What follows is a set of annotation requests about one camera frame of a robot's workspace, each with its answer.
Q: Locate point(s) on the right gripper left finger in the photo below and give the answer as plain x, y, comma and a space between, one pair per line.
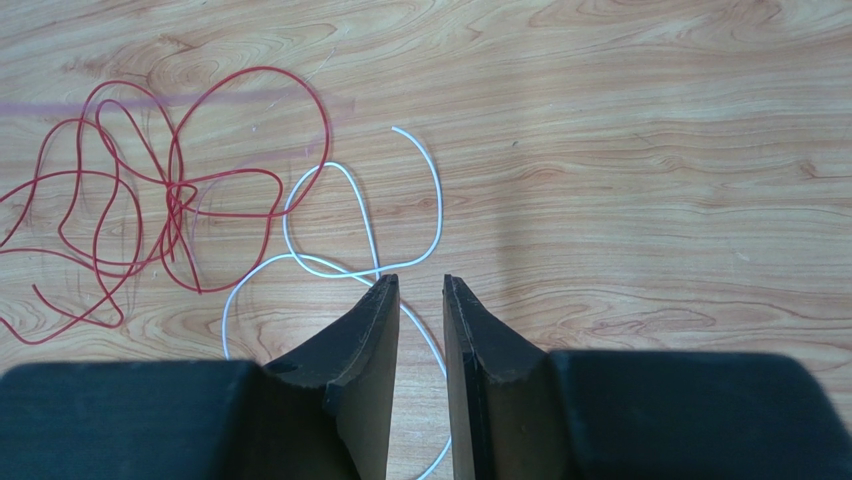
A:
320, 411

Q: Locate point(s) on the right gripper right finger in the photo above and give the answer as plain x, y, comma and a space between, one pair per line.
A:
519, 412

